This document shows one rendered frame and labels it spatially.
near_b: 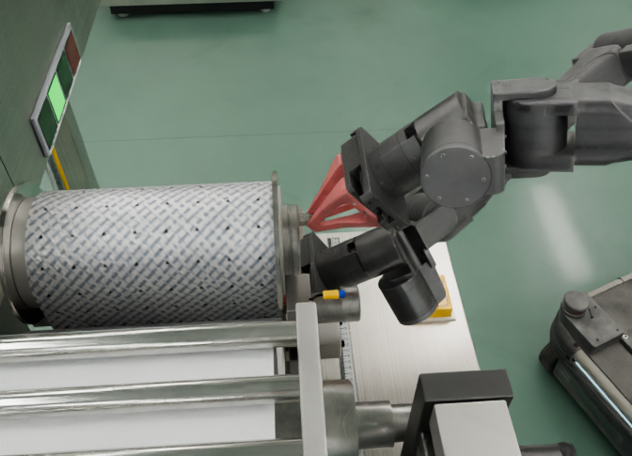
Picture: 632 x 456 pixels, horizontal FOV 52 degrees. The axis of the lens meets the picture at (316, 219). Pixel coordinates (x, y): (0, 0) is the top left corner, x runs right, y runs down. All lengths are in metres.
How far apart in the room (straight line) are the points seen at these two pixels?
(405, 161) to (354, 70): 2.55
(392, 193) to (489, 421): 0.31
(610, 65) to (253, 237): 0.55
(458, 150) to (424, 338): 0.55
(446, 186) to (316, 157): 2.13
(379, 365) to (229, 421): 0.65
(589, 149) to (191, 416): 0.41
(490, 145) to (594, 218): 2.09
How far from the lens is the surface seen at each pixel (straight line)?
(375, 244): 0.78
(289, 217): 0.65
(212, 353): 0.39
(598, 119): 0.60
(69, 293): 0.67
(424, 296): 0.81
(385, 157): 0.62
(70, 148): 1.67
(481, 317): 2.20
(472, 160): 0.53
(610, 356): 1.95
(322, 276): 0.80
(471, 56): 3.34
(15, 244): 0.68
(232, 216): 0.63
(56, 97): 1.05
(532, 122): 0.60
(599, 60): 0.95
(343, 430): 0.44
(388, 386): 0.99
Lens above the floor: 1.76
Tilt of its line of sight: 47 degrees down
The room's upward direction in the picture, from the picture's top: straight up
